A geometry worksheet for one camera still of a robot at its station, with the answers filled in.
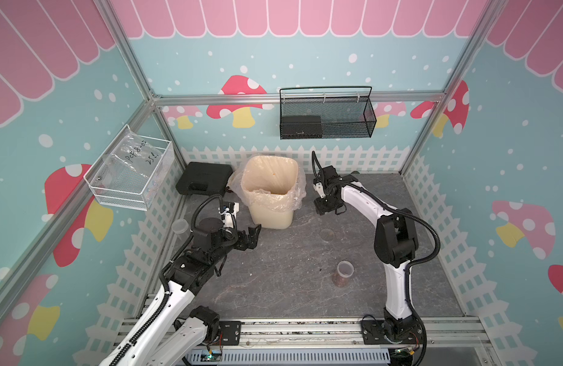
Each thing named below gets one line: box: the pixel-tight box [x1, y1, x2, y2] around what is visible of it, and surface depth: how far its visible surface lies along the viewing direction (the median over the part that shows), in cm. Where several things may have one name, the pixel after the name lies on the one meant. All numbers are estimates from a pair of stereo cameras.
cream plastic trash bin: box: [240, 154, 300, 230], surface depth 91 cm
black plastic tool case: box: [175, 161, 234, 196], surface depth 114 cm
